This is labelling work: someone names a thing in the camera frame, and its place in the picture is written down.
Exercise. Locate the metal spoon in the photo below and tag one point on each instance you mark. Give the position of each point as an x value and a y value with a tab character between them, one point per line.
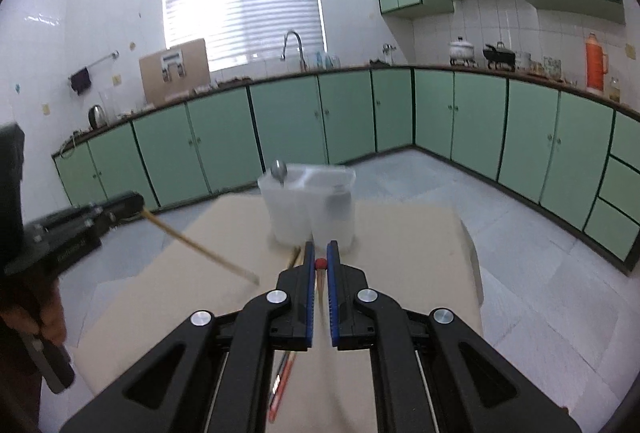
279	171

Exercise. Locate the cardboard box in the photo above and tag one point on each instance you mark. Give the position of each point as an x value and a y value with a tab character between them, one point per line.
174	71

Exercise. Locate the white cooking pot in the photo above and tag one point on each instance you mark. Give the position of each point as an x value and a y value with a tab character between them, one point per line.
461	53

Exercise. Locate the black chopstick gold band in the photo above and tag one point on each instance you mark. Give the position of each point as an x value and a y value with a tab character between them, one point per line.
295	257

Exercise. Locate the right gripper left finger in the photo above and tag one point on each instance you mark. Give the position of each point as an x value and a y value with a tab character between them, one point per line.
295	317

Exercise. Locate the dark towel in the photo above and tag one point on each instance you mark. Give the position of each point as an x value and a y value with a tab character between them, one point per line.
80	81

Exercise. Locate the glass jar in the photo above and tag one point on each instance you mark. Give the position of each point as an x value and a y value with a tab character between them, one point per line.
614	90

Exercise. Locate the person's left hand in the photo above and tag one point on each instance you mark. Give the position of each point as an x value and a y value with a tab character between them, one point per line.
51	323

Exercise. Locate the orange thermos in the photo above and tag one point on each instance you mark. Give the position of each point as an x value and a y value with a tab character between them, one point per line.
596	63

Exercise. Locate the white utensil holder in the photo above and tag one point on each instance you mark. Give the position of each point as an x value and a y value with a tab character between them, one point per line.
312	202

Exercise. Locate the black wok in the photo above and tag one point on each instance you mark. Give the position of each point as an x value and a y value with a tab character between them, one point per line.
499	57

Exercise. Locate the electric kettle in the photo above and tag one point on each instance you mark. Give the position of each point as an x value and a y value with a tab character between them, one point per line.
97	117

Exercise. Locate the green lower cabinets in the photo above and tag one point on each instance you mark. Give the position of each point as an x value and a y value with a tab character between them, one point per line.
571	155

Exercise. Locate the plain bamboo chopstick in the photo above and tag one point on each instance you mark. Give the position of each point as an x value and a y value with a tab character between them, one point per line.
195	246

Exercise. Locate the red orange patterned chopstick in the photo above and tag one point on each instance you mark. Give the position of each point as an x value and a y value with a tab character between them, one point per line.
279	385

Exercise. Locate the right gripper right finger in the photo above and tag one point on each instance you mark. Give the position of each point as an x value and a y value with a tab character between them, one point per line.
349	328

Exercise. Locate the towel rail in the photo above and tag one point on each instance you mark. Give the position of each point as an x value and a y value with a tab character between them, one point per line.
111	56

